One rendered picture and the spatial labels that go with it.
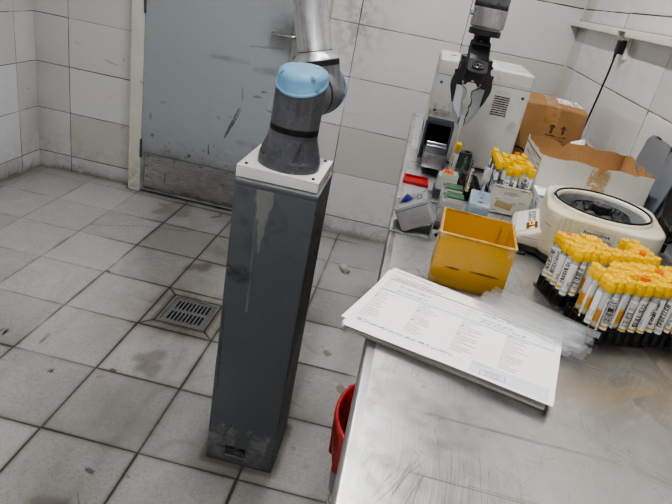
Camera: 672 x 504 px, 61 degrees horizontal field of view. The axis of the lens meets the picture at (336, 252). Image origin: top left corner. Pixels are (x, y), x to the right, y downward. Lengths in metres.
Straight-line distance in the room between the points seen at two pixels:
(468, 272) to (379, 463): 0.46
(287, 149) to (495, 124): 0.72
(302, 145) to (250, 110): 1.88
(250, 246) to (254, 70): 1.87
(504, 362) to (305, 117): 0.74
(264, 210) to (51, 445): 0.96
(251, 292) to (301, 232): 0.22
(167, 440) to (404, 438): 1.27
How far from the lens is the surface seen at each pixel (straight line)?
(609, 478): 0.77
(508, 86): 1.79
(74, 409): 2.01
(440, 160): 1.65
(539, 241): 1.27
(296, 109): 1.33
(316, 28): 1.46
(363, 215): 3.30
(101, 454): 1.86
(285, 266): 1.41
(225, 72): 3.23
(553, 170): 1.56
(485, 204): 1.19
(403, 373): 0.79
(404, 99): 3.12
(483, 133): 1.81
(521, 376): 0.84
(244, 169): 1.36
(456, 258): 1.01
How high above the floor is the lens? 1.33
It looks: 25 degrees down
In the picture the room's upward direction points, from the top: 11 degrees clockwise
